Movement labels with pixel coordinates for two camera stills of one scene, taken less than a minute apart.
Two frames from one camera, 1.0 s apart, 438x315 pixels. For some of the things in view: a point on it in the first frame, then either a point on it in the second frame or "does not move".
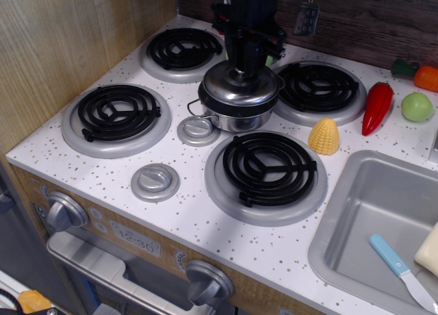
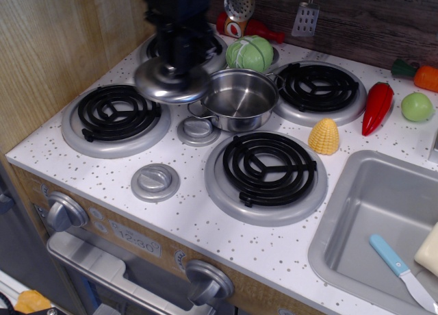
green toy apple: [417, 107] does not move
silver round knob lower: [155, 182] does not move
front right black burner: [265, 178] does not move
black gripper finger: [237, 48] → [167, 48]
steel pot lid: [237, 88] → [158, 81]
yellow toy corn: [324, 138] does not move
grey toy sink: [369, 194] does not move
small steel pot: [233, 118] does not move
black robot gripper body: [252, 14] → [181, 17]
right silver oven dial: [207, 285] does not move
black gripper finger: [256, 53] → [188, 53]
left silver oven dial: [63, 211] does not move
